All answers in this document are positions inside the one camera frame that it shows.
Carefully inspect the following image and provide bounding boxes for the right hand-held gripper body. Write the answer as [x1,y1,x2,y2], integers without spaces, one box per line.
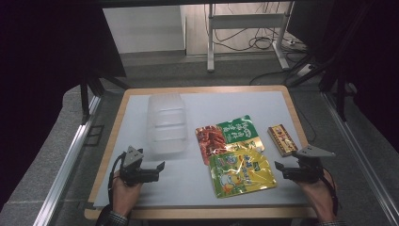
[291,144,336,185]

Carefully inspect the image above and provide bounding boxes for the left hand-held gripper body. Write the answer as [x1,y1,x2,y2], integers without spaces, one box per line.
[118,145,149,186]

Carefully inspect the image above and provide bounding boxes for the small brown gold box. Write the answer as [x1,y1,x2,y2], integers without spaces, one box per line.
[266,123,299,158]

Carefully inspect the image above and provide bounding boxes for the clear plastic container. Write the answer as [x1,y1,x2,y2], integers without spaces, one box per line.
[146,92,189,155]

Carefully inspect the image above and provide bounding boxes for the yellow green spouted pouch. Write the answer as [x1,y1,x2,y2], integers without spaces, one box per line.
[208,148,278,200]

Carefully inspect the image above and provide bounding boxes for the red green gold snack packet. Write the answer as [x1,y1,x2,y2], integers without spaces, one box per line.
[195,114,265,167]

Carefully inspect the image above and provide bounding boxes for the person's left hand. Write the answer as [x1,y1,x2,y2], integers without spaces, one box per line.
[111,173,144,218]

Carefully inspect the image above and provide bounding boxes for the person's right hand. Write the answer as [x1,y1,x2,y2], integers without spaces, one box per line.
[295,174,337,222]

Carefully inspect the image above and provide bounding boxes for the black rounded object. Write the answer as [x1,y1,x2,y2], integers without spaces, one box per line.
[95,204,112,226]

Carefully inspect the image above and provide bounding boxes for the black tripod legs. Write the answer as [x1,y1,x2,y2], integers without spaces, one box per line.
[286,51,359,122]

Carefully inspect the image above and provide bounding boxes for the black stand legs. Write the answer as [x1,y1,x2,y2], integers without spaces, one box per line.
[79,70,132,125]

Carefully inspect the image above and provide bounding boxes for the white table mat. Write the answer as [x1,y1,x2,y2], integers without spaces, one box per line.
[93,90,311,209]

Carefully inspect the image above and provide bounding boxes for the white power strip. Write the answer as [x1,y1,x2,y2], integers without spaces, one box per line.
[295,63,316,78]

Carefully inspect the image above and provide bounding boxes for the dark curtain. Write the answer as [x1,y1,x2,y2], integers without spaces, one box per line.
[287,0,399,155]
[0,0,127,210]

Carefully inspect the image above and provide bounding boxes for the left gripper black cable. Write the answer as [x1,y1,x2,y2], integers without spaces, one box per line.
[106,152,127,209]

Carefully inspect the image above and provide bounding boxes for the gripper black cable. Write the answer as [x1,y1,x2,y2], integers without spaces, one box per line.
[319,168,341,218]
[106,152,127,209]

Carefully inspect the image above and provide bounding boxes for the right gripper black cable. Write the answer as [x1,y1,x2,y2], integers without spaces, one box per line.
[319,168,341,218]

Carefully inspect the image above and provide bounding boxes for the thin black cable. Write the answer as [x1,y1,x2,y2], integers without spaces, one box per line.
[290,93,318,144]

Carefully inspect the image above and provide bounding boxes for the small black floor bracket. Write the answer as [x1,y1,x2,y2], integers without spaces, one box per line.
[84,124,105,147]

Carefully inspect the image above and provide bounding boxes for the aluminium rail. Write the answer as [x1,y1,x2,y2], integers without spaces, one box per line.
[322,91,399,226]
[32,94,104,226]

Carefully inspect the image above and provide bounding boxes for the long black floor cable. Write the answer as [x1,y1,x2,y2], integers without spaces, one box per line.
[248,55,314,87]

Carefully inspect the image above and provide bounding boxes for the tangle of black floor cables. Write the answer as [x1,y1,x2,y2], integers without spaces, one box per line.
[203,3,303,53]

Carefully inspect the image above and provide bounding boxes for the white metal desk frame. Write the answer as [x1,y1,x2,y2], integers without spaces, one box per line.
[205,2,292,73]

